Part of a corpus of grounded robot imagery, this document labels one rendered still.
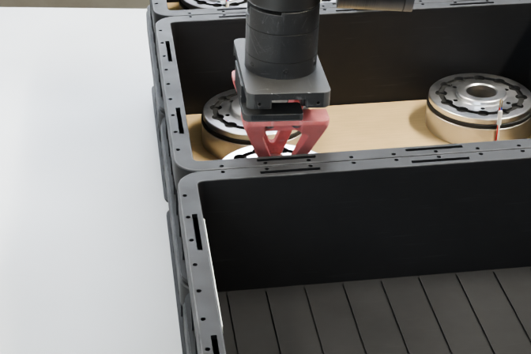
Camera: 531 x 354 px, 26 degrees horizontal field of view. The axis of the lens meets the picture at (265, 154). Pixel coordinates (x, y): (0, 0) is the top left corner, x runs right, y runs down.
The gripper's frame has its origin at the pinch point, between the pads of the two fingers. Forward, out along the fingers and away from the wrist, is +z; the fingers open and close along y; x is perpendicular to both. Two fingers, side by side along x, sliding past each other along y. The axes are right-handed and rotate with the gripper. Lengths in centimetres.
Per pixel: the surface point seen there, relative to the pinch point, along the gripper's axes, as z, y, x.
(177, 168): -4.0, -7.1, 8.6
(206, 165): -4.5, -7.6, 6.4
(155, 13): -3.8, 22.9, 9.0
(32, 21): 20, 77, 25
